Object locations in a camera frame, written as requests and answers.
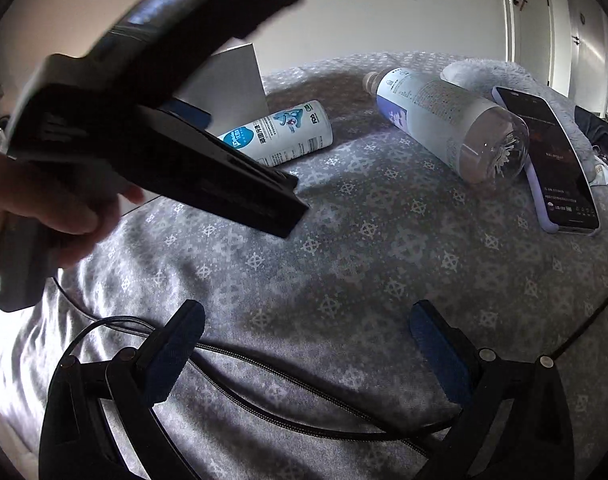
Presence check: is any white cardboard storage box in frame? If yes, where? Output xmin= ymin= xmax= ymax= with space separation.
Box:
xmin=118 ymin=41 xmax=270 ymax=216

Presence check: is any clear plastic drink bottle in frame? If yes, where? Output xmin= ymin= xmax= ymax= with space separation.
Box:
xmin=362 ymin=67 xmax=528 ymax=188

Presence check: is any white blue-print spray bottle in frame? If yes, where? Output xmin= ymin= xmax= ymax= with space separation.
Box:
xmin=218 ymin=101 xmax=334 ymax=167

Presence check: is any white closet door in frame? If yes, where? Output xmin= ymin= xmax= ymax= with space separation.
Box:
xmin=504 ymin=0 xmax=608 ymax=122

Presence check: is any black braided cable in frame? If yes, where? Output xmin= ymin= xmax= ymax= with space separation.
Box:
xmin=53 ymin=278 xmax=608 ymax=456

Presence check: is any grey patterned bed sheet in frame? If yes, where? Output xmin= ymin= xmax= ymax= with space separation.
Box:
xmin=0 ymin=53 xmax=608 ymax=479

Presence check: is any smartphone with purple case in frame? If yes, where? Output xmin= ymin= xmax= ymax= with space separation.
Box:
xmin=492 ymin=86 xmax=600 ymax=235

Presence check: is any person's left hand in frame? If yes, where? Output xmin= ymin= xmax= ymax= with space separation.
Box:
xmin=0 ymin=154 xmax=120 ymax=268

